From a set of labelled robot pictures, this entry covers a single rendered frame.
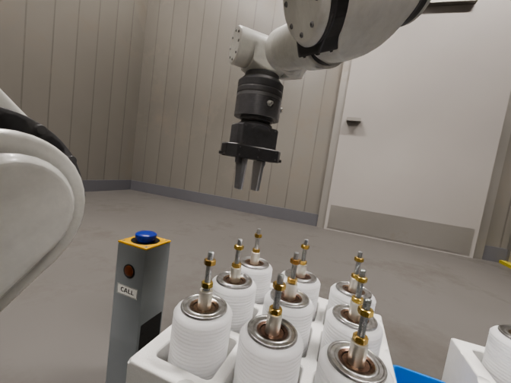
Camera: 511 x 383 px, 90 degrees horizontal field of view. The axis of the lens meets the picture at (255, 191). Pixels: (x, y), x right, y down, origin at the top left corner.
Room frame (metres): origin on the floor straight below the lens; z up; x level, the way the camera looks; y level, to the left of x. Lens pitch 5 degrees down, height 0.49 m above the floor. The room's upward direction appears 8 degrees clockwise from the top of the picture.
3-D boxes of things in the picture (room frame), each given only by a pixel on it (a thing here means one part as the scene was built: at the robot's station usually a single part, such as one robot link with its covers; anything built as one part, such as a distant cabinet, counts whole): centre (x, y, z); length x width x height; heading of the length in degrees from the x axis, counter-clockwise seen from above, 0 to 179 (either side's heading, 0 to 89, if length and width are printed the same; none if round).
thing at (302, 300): (0.47, -0.09, 0.25); 0.08 x 0.08 x 0.01
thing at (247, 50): (0.52, 0.03, 0.68); 0.11 x 0.11 x 0.11; 24
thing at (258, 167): (0.52, 0.00, 0.47); 0.03 x 0.02 x 0.06; 30
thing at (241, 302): (0.51, 0.02, 0.16); 0.10 x 0.10 x 0.18
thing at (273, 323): (0.36, -0.05, 0.26); 0.02 x 0.02 x 0.03
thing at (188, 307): (0.40, 0.06, 0.25); 0.08 x 0.08 x 0.01
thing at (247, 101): (0.51, 0.02, 0.56); 0.13 x 0.10 x 0.12; 120
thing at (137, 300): (0.50, 0.20, 0.16); 0.07 x 0.07 x 0.31; 70
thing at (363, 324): (0.32, -0.17, 0.30); 0.01 x 0.01 x 0.08
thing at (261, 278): (0.62, -0.02, 0.16); 0.10 x 0.10 x 0.18
